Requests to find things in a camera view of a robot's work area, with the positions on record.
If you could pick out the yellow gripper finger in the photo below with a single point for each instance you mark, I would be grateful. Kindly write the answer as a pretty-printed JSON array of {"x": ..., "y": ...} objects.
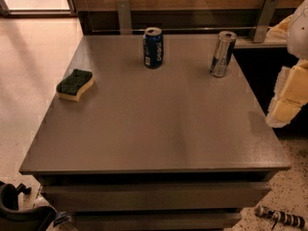
[
  {"x": 279, "y": 31},
  {"x": 290, "y": 95}
]

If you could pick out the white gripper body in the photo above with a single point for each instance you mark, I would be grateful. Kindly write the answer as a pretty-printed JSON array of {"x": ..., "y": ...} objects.
[{"x": 298, "y": 33}]

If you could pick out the silver blue redbull can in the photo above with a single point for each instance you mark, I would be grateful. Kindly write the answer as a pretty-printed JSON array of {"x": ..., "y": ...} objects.
[{"x": 223, "y": 52}]

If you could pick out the blue pepsi can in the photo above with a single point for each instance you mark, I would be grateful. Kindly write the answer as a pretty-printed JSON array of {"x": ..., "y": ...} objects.
[{"x": 153, "y": 47}]

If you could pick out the green yellow sponge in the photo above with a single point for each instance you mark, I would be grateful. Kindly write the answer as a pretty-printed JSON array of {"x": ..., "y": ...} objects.
[{"x": 75, "y": 84}]

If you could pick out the upper grey drawer front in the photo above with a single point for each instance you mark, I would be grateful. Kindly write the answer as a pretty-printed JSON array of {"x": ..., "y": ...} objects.
[{"x": 155, "y": 197}]

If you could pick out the grey drawer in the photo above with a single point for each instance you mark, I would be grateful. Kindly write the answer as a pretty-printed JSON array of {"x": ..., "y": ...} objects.
[
  {"x": 157, "y": 222},
  {"x": 155, "y": 197}
]

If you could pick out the grey drawer cabinet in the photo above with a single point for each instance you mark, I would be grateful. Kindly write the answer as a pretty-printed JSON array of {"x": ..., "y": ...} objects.
[{"x": 177, "y": 124}]

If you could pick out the lower grey drawer front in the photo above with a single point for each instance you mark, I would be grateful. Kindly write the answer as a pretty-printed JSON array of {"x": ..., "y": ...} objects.
[{"x": 157, "y": 222}]

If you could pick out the black chair base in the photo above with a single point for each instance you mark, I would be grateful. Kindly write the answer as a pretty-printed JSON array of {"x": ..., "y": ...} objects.
[{"x": 14, "y": 219}]

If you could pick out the right metal bracket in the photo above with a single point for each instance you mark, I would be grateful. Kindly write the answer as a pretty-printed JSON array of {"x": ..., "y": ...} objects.
[{"x": 259, "y": 32}]

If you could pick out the metal bracket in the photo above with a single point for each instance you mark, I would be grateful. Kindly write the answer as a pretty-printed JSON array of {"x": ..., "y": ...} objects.
[
  {"x": 259, "y": 32},
  {"x": 124, "y": 16}
]

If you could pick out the left metal bracket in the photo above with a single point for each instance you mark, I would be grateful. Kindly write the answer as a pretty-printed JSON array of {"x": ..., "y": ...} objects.
[{"x": 124, "y": 16}]

